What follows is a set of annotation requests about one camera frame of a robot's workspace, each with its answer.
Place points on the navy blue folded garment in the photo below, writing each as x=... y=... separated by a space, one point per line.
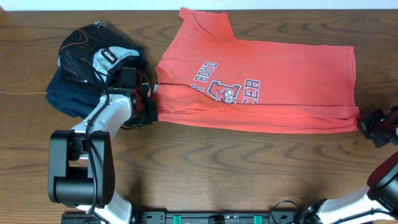
x=80 y=99

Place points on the red soccer t-shirt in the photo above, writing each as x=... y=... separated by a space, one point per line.
x=209 y=78

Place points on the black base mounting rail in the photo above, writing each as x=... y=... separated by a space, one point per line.
x=218 y=218

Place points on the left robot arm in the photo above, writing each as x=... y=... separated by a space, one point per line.
x=81 y=166

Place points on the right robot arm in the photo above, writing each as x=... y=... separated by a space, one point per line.
x=378 y=200

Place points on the black patterned folded garment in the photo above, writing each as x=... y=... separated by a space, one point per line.
x=93 y=57

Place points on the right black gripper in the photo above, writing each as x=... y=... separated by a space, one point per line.
x=368 y=121

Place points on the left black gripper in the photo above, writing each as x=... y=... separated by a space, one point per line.
x=152 y=107

